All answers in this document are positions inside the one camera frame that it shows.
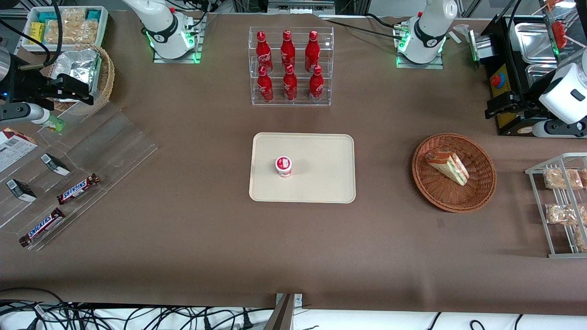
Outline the silver foil bag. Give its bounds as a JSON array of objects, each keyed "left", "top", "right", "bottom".
[{"left": 57, "top": 48, "right": 102, "bottom": 88}]

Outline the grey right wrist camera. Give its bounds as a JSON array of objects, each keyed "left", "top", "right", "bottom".
[{"left": 0, "top": 103, "right": 49, "bottom": 125}]

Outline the yellow snack packet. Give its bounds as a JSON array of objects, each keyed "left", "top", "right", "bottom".
[{"left": 29, "top": 22, "right": 47, "bottom": 45}]

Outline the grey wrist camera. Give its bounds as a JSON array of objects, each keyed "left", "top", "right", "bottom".
[
  {"left": 0, "top": 103, "right": 49, "bottom": 125},
  {"left": 532, "top": 118, "right": 587, "bottom": 138}
]

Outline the small dark green box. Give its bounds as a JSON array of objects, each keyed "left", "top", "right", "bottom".
[
  {"left": 40, "top": 153, "right": 72, "bottom": 177},
  {"left": 6, "top": 178, "right": 38, "bottom": 203}
]

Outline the Snickers chocolate bar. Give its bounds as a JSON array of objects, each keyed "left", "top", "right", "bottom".
[
  {"left": 18, "top": 207, "right": 66, "bottom": 248},
  {"left": 56, "top": 173, "right": 101, "bottom": 206}
]

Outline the wrapped triangle sandwich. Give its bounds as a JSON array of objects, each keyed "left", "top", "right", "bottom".
[{"left": 424, "top": 150, "right": 471, "bottom": 187}]

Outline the clear acrylic stepped display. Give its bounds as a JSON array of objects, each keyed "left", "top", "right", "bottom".
[{"left": 0, "top": 101, "right": 159, "bottom": 252}]

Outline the light wicker basket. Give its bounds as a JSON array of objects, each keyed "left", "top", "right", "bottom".
[{"left": 48, "top": 43, "right": 116, "bottom": 113}]

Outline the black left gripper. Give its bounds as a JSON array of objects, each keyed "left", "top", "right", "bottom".
[{"left": 485, "top": 89, "right": 547, "bottom": 121}]

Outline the clear acrylic bottle rack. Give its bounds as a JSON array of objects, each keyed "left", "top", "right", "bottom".
[{"left": 249, "top": 26, "right": 334, "bottom": 107}]

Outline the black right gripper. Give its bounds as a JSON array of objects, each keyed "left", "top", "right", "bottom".
[{"left": 8, "top": 67, "right": 95, "bottom": 107}]

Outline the clear bag crumble snack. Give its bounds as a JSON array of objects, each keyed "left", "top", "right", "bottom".
[
  {"left": 46, "top": 20, "right": 75, "bottom": 44},
  {"left": 76, "top": 20, "right": 100, "bottom": 44},
  {"left": 60, "top": 8, "right": 88, "bottom": 29}
]

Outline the metal table bracket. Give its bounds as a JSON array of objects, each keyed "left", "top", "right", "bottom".
[{"left": 263, "top": 293, "right": 304, "bottom": 330}]

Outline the aluminium frame structure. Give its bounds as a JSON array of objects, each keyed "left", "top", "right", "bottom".
[{"left": 233, "top": 0, "right": 370, "bottom": 20}]

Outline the red white yogurt cup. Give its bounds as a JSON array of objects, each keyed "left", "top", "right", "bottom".
[{"left": 275, "top": 156, "right": 294, "bottom": 178}]

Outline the beige plastic tray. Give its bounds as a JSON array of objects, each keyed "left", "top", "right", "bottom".
[{"left": 249, "top": 132, "right": 357, "bottom": 204}]

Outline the white plastic bin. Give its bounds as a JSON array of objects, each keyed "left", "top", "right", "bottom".
[{"left": 21, "top": 5, "right": 110, "bottom": 52}]

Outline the brown table cover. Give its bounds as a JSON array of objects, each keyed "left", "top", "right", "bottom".
[{"left": 0, "top": 10, "right": 587, "bottom": 318}]

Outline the steel pan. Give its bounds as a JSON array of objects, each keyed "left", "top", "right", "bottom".
[
  {"left": 514, "top": 22, "right": 558, "bottom": 64},
  {"left": 525, "top": 64, "right": 563, "bottom": 91}
]

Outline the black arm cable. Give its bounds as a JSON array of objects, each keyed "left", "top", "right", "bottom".
[{"left": 0, "top": 0, "right": 64, "bottom": 70}]

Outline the black food warmer machine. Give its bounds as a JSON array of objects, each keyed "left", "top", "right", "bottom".
[{"left": 469, "top": 13, "right": 587, "bottom": 137}]

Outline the red sausage on stick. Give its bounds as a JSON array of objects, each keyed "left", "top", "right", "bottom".
[{"left": 551, "top": 21, "right": 568, "bottom": 50}]

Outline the grey wire shelf rack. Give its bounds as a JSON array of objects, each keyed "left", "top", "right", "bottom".
[{"left": 524, "top": 152, "right": 587, "bottom": 259}]

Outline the red cola bottle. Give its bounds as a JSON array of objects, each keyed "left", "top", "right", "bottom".
[
  {"left": 280, "top": 30, "right": 297, "bottom": 70},
  {"left": 282, "top": 64, "right": 298, "bottom": 102},
  {"left": 305, "top": 30, "right": 321, "bottom": 72},
  {"left": 309, "top": 65, "right": 325, "bottom": 103},
  {"left": 257, "top": 65, "right": 275, "bottom": 104},
  {"left": 255, "top": 31, "right": 274, "bottom": 74}
]

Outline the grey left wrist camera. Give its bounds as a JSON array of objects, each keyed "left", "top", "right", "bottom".
[{"left": 532, "top": 118, "right": 587, "bottom": 138}]

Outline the black base cable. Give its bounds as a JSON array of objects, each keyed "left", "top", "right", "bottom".
[{"left": 320, "top": 13, "right": 411, "bottom": 37}]

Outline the black cable bundle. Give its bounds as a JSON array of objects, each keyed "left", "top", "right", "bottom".
[{"left": 0, "top": 287, "right": 278, "bottom": 330}]

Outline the round brown wicker basket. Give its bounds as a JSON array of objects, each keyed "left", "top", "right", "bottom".
[{"left": 411, "top": 132, "right": 498, "bottom": 214}]

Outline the printed cardboard carton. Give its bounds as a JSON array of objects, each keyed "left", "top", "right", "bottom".
[{"left": 0, "top": 128, "right": 39, "bottom": 173}]

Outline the green white capped bottle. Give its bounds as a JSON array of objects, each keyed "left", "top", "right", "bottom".
[{"left": 29, "top": 110, "right": 66, "bottom": 134}]

